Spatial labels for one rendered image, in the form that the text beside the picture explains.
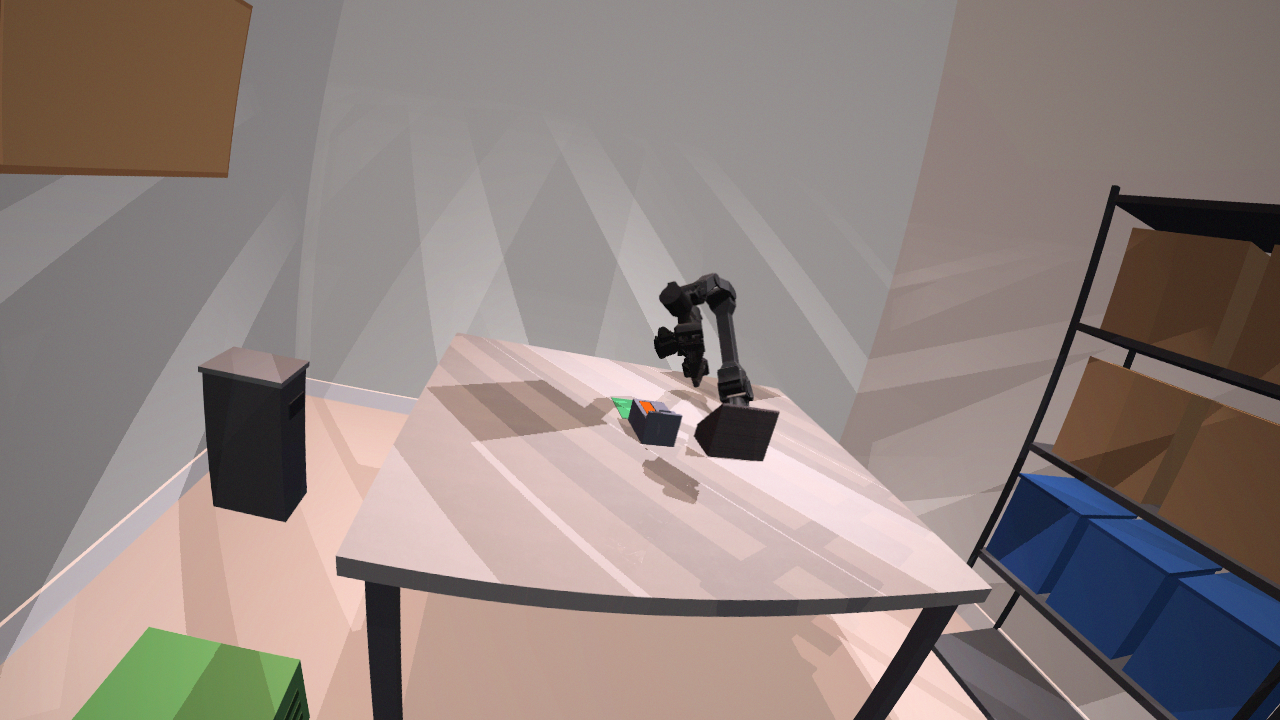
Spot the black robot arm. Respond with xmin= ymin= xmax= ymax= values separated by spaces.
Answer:
xmin=654 ymin=273 xmax=754 ymax=407

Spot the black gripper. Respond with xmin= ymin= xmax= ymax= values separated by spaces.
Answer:
xmin=675 ymin=319 xmax=710 ymax=388

